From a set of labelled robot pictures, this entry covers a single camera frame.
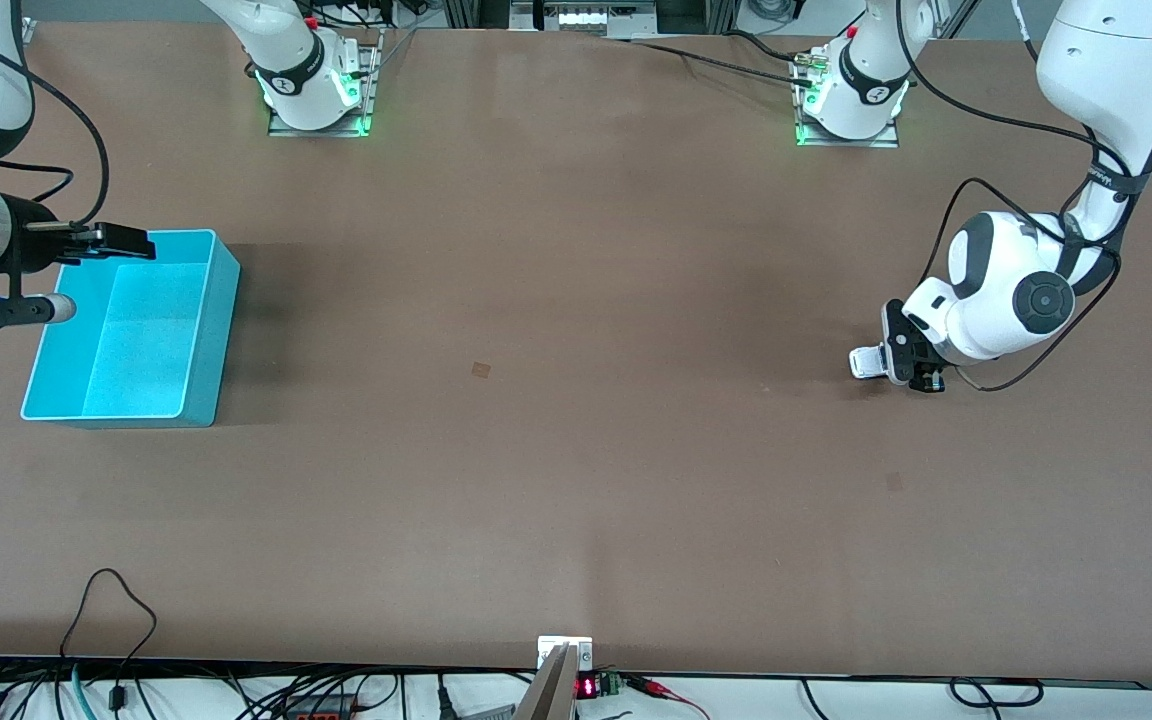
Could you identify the white LED light unit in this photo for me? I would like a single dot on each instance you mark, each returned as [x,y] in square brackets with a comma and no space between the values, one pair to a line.
[591,18]

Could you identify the grey aluminium mount bar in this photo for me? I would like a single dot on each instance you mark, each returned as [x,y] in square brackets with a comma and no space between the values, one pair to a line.
[548,695]

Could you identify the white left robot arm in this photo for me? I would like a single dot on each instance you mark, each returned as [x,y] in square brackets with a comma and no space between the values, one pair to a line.
[996,290]

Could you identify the white jeep toy black roof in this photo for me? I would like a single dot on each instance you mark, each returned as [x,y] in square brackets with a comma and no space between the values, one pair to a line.
[868,362]

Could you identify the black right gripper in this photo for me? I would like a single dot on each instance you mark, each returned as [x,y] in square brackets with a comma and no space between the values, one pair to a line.
[31,243]

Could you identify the red digit display module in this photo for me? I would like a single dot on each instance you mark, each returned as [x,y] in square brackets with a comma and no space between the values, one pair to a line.
[591,687]

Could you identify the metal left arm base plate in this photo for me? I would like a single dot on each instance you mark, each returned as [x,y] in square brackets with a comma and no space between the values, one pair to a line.
[886,142]

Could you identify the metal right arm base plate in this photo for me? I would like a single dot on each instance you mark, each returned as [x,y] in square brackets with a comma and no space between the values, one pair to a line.
[368,100]

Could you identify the power strip red switches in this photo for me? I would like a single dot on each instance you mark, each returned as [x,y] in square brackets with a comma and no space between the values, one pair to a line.
[321,712]

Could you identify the teal plastic bin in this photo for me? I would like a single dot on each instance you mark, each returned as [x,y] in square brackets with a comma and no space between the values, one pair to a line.
[136,330]

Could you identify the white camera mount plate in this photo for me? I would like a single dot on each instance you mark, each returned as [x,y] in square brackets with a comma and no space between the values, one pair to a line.
[551,645]

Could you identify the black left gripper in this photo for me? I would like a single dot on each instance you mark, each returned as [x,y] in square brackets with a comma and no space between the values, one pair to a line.
[929,379]

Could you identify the aluminium frame corner bracket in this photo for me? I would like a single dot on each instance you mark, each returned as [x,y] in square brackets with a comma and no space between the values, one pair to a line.
[29,30]

